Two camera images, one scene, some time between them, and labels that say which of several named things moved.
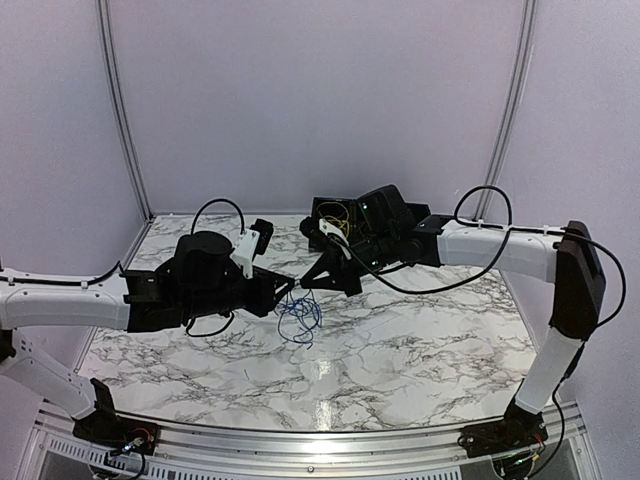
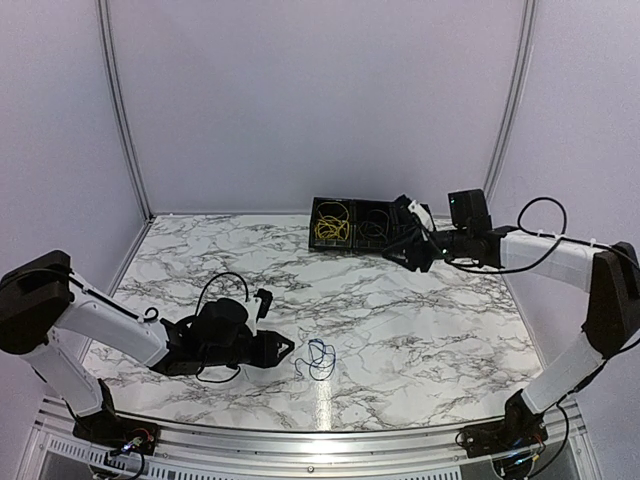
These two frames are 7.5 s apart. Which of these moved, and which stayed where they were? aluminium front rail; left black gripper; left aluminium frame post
Moved: left black gripper
Stayed: left aluminium frame post; aluminium front rail
